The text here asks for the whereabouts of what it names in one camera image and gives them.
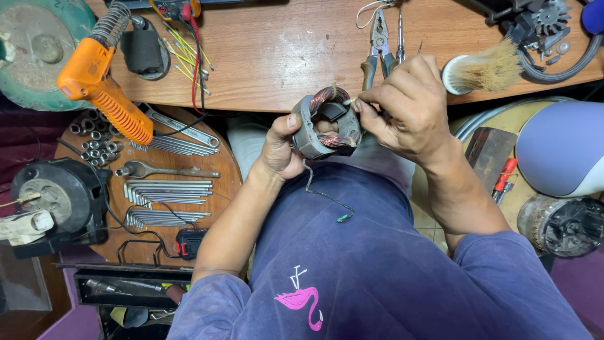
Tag bunch of yellow wire pieces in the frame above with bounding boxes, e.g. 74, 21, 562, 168
163, 21, 215, 96

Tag person's right hand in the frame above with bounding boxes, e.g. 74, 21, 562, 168
354, 54, 465, 164

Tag black lead wire green terminal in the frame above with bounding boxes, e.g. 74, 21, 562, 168
302, 160, 355, 224

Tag person's blue shirt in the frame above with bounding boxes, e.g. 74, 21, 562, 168
167, 161, 593, 340

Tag beige round stool top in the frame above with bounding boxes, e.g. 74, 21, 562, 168
411, 98, 567, 256

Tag set of large hex keys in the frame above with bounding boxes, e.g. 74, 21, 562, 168
124, 179, 214, 207

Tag silver combination wrench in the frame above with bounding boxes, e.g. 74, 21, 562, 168
139, 103, 221, 148

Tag wooden cabinet with glass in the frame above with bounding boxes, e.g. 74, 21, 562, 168
0, 245, 71, 340

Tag white wire loop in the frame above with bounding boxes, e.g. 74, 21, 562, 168
355, 0, 398, 29

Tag silver socket extension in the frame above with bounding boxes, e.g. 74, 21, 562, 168
85, 279, 134, 296

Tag black sponge stand base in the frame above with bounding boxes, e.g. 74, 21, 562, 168
120, 15, 171, 81

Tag yellow multimeter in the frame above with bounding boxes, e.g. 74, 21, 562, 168
150, 0, 203, 22

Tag black cable reel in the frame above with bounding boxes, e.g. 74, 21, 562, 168
10, 157, 112, 259

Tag black and red charger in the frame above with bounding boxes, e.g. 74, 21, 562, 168
175, 228, 209, 261

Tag lavender and white appliance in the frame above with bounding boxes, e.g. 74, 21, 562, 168
515, 100, 604, 198

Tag metal ratchet wrench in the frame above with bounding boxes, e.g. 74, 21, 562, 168
115, 161, 221, 180

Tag green-handled pliers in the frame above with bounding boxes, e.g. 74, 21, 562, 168
361, 8, 400, 92

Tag brown rectangular block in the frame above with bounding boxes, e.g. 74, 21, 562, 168
465, 127, 518, 192

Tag black probe lead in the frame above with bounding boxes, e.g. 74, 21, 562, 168
155, 19, 211, 138

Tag red-handled screwdriver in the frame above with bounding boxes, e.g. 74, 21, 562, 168
491, 157, 519, 204

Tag grey motor stator copper windings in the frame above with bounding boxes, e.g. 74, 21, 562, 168
290, 84, 364, 161

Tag group of metal sockets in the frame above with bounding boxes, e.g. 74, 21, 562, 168
70, 109, 126, 167

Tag green round disc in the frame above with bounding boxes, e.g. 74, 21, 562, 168
0, 0, 97, 112

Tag set of small hex keys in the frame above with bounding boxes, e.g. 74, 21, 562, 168
126, 209, 211, 230

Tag red probe lead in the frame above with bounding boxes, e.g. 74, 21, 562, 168
182, 4, 204, 115

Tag round wooden stool table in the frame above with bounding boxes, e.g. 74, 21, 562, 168
54, 105, 243, 265

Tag black metal toolbox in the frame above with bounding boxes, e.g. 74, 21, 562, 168
54, 238, 194, 310

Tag white-handled bristle brush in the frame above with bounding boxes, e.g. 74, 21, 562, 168
441, 39, 523, 96

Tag blue plastic object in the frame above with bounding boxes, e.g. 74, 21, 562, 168
581, 0, 604, 36

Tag slim metal screwdriver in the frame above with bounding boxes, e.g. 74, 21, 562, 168
395, 7, 407, 65

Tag person's left hand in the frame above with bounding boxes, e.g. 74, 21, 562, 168
255, 113, 339, 184

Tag orange soldering gun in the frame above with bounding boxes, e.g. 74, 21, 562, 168
57, 38, 154, 146

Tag black power cable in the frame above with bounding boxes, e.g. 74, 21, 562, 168
57, 137, 196, 258

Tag grey rubber hose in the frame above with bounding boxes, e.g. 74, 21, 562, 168
517, 33, 604, 85

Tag metal coil soldering stand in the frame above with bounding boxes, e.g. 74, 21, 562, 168
90, 0, 132, 50

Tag black motor fan assembly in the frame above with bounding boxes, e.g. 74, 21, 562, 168
472, 0, 574, 53

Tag white plug adaptor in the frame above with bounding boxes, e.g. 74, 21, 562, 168
0, 209, 55, 247

